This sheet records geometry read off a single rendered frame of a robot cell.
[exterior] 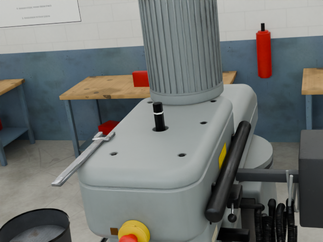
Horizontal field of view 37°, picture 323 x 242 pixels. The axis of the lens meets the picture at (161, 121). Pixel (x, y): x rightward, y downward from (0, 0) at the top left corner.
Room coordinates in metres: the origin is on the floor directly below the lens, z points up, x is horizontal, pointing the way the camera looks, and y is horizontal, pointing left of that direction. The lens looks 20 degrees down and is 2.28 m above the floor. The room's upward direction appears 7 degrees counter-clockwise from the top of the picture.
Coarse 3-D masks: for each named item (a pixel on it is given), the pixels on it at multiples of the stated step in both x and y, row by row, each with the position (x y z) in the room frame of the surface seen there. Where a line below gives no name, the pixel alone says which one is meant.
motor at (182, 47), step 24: (144, 0) 1.19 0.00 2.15; (168, 0) 1.15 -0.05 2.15; (192, 0) 1.15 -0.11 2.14; (216, 0) 1.23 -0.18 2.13; (144, 24) 1.21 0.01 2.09; (168, 24) 1.15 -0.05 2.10; (192, 24) 1.15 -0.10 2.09; (216, 24) 1.21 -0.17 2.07; (144, 48) 1.24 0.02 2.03; (168, 48) 1.16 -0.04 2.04; (192, 48) 1.15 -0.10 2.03; (216, 48) 1.20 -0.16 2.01; (168, 72) 1.16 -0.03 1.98; (192, 72) 1.15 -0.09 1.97; (216, 72) 1.18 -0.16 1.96; (168, 96) 1.16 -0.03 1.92; (192, 96) 1.15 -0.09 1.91; (216, 96) 1.17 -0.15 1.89
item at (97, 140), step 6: (114, 132) 1.00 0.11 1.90; (96, 138) 0.98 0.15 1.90; (102, 138) 0.97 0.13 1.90; (108, 138) 0.97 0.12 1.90; (96, 144) 0.94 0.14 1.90; (90, 150) 0.91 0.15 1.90; (84, 156) 0.89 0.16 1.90; (72, 162) 0.87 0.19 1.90; (78, 162) 0.86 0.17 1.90; (66, 168) 0.84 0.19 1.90; (72, 168) 0.84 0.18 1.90; (78, 168) 0.85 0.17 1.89; (60, 174) 0.82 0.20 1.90; (66, 174) 0.81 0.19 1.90; (72, 174) 0.82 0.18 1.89; (54, 180) 0.80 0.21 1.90; (60, 180) 0.79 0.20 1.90; (66, 180) 0.80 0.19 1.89; (60, 186) 0.78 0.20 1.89
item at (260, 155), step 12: (252, 144) 1.59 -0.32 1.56; (264, 144) 1.57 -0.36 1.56; (252, 156) 1.49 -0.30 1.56; (264, 156) 1.48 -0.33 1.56; (252, 168) 1.40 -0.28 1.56; (264, 168) 1.43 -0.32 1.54; (252, 192) 1.31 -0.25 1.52; (264, 192) 1.41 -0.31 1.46; (264, 204) 1.39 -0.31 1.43; (276, 204) 1.59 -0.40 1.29; (252, 216) 1.31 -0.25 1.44; (252, 228) 1.31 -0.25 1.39; (252, 240) 1.31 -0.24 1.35
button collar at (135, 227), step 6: (126, 222) 0.80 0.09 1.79; (132, 222) 0.79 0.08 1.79; (138, 222) 0.79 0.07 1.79; (120, 228) 0.79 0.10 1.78; (126, 228) 0.79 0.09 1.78; (132, 228) 0.78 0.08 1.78; (138, 228) 0.78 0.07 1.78; (144, 228) 0.78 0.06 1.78; (120, 234) 0.79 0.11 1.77; (126, 234) 0.79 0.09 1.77; (138, 234) 0.78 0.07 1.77; (144, 234) 0.77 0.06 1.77; (138, 240) 0.78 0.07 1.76; (144, 240) 0.77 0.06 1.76
